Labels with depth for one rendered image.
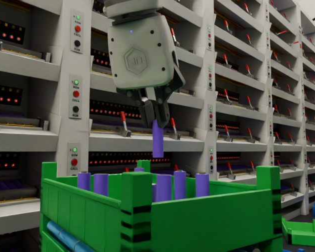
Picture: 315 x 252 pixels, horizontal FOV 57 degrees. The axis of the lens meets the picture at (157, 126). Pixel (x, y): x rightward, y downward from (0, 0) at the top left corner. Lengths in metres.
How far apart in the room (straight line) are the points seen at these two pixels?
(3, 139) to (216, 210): 0.58
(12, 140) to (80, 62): 0.29
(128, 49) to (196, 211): 0.27
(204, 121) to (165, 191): 0.98
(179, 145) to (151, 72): 0.75
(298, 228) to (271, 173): 1.77
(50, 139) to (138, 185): 0.59
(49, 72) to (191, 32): 0.81
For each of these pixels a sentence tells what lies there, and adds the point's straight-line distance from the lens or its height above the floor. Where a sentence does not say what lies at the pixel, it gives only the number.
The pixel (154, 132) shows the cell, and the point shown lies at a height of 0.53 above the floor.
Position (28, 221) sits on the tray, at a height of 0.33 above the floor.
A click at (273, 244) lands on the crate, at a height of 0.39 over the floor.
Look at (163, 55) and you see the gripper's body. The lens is 0.43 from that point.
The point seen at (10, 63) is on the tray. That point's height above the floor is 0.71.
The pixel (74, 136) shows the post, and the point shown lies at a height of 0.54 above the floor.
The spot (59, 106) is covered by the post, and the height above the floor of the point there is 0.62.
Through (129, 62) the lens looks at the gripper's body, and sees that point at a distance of 0.45.
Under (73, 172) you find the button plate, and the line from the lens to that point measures 0.84.
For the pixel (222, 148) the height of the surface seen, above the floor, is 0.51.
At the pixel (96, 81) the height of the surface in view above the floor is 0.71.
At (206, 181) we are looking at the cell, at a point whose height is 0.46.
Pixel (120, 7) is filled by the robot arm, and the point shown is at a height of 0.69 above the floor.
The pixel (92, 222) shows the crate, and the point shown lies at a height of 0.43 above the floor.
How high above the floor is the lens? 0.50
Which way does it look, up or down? 5 degrees up
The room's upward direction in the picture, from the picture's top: straight up
